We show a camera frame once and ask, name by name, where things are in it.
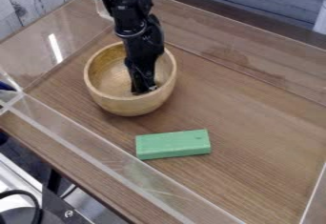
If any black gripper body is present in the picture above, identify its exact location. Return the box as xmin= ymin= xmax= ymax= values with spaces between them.
xmin=115 ymin=14 xmax=164 ymax=75

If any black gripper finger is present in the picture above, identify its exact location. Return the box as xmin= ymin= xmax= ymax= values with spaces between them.
xmin=124 ymin=59 xmax=139 ymax=94
xmin=132 ymin=68 xmax=156 ymax=93

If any brown wooden bowl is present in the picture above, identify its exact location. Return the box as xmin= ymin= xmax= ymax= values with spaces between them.
xmin=82 ymin=42 xmax=176 ymax=116

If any green rectangular block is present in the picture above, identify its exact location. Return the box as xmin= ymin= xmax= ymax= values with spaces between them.
xmin=135 ymin=130 xmax=211 ymax=160

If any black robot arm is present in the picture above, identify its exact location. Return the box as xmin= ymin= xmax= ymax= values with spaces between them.
xmin=100 ymin=0 xmax=164 ymax=94

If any black metal table leg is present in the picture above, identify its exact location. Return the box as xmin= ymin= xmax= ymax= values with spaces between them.
xmin=46 ymin=170 xmax=62 ymax=194

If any clear acrylic corner bracket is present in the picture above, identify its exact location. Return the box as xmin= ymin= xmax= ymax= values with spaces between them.
xmin=94 ymin=0 xmax=113 ymax=21

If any clear acrylic front wall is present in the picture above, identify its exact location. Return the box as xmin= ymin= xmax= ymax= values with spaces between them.
xmin=0 ymin=73 xmax=244 ymax=224

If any black cable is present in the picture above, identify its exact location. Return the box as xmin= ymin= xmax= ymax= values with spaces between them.
xmin=0 ymin=189 xmax=42 ymax=224

